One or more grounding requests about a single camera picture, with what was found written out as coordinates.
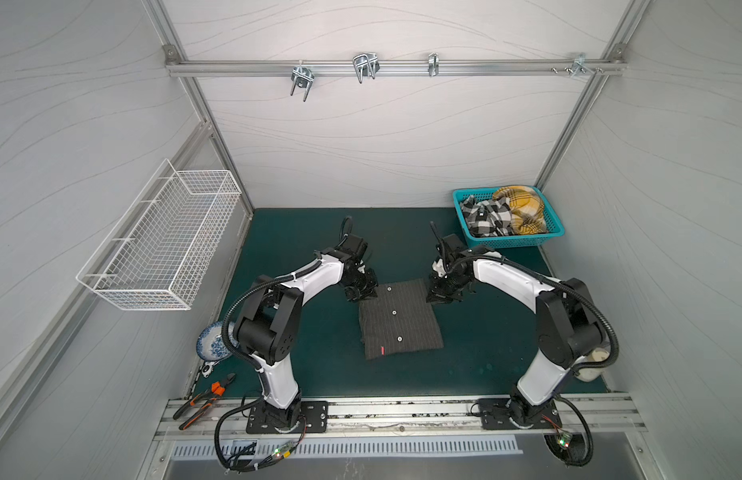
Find yellow plaid shirt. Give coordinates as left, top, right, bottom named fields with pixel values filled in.
left=492, top=185, right=549, bottom=235

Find orange handled pliers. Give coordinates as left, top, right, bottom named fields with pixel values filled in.
left=173, top=373, right=237, bottom=431

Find small metal ring clamp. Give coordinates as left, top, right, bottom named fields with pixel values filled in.
left=428, top=53, right=440, bottom=77

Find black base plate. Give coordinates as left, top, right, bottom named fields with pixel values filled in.
left=477, top=397, right=562, bottom=430
left=246, top=400, right=328, bottom=434

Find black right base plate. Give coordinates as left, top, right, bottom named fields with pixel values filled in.
left=477, top=397, right=562, bottom=430

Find white slotted cable duct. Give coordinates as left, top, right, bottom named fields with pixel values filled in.
left=171, top=435, right=524, bottom=461

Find metal u-bolt clamp left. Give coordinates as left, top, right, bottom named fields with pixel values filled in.
left=290, top=65, right=315, bottom=102

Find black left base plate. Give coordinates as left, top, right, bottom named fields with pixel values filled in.
left=246, top=400, right=328, bottom=434

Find metal u-bolt clamp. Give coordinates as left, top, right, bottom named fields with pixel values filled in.
left=352, top=52, right=380, bottom=84
left=290, top=65, right=315, bottom=102

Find aluminium top rail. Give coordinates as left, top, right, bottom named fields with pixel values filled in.
left=166, top=57, right=628, bottom=78

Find teal plastic basket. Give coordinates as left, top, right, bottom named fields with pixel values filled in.
left=452, top=187, right=565, bottom=250

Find blue white ceramic bowl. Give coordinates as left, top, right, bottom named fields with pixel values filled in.
left=196, top=321, right=232, bottom=363

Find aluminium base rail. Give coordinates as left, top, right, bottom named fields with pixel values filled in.
left=153, top=393, right=648, bottom=440

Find metal u-bolt clamp middle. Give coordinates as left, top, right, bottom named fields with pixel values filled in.
left=352, top=52, right=380, bottom=84

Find dark grey striped shirt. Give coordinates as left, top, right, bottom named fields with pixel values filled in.
left=359, top=279, right=444, bottom=360

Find black left cable bundle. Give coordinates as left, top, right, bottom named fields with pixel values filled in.
left=213, top=410, right=307, bottom=474

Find black white plaid shirt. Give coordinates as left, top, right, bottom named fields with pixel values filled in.
left=459, top=195, right=514, bottom=238

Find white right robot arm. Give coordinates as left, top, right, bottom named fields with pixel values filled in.
left=427, top=234, right=620, bottom=429

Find white wire basket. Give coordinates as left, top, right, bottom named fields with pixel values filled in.
left=76, top=159, right=241, bottom=311

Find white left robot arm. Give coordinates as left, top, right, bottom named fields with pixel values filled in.
left=222, top=233, right=378, bottom=431

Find metal bracket clamp right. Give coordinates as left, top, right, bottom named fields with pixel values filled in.
left=551, top=54, right=604, bottom=78

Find white tape roll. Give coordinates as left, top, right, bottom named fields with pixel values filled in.
left=574, top=347, right=612, bottom=383

